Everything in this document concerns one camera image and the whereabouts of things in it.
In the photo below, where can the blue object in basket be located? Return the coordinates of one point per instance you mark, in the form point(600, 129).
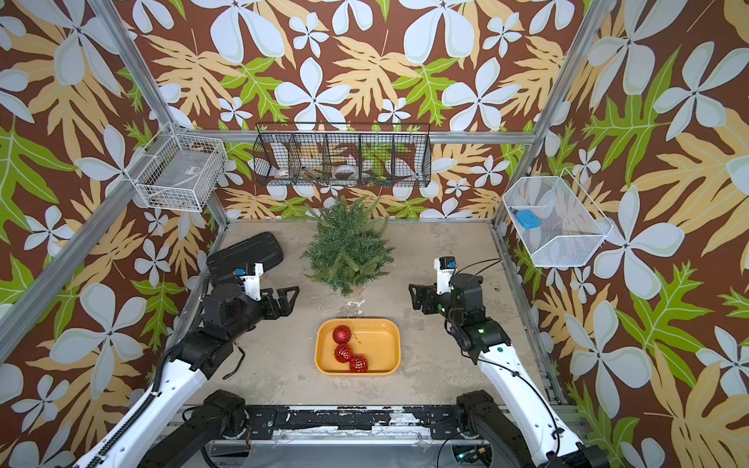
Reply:
point(527, 219)

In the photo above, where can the white tape roll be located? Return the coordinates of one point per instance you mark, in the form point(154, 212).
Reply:
point(345, 172)

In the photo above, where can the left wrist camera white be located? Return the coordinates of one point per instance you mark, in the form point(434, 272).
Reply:
point(249, 277)

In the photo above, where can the white mesh basket right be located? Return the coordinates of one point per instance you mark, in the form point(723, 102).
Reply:
point(573, 226)

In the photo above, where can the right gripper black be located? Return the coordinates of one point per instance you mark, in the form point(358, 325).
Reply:
point(425, 291)

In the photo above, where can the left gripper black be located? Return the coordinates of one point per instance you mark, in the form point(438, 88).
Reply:
point(274, 312)

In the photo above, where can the yellow plastic tray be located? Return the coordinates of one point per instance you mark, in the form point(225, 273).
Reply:
point(378, 339)

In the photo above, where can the black wire basket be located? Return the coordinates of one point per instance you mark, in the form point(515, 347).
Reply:
point(386, 154)

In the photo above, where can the small green christmas tree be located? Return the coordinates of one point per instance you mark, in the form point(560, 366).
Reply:
point(348, 249)

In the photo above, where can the white wire basket left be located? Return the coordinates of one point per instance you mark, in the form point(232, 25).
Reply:
point(177, 170)

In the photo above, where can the black plastic tool case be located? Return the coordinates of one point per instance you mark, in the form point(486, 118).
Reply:
point(262, 248)

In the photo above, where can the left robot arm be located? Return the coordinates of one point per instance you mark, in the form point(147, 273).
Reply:
point(138, 439)

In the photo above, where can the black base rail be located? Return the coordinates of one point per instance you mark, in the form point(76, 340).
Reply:
point(357, 421)

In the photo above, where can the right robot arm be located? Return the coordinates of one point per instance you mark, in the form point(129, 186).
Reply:
point(532, 434)

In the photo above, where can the red ornament ball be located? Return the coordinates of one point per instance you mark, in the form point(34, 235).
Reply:
point(343, 353)
point(358, 363)
point(342, 334)

